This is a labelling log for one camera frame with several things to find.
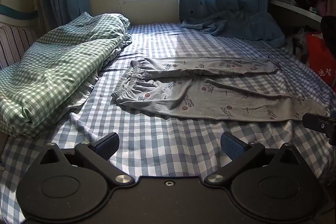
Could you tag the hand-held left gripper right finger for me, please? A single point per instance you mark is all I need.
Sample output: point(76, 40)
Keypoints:
point(230, 146)

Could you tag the green checked duvet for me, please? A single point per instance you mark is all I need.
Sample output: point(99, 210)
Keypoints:
point(55, 66)

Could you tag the striped headboard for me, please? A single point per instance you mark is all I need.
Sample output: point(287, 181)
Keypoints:
point(15, 40)

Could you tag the grey printed pants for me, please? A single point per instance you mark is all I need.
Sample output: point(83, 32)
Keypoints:
point(210, 98)

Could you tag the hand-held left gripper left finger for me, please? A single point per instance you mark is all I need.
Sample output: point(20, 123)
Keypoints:
point(108, 145)

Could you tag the red bag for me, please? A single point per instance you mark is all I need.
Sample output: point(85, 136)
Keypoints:
point(320, 56)

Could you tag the blue checked bed sheet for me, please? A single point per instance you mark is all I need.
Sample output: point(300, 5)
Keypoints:
point(162, 134)

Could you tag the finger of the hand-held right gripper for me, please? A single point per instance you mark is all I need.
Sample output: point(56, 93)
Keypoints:
point(319, 124)

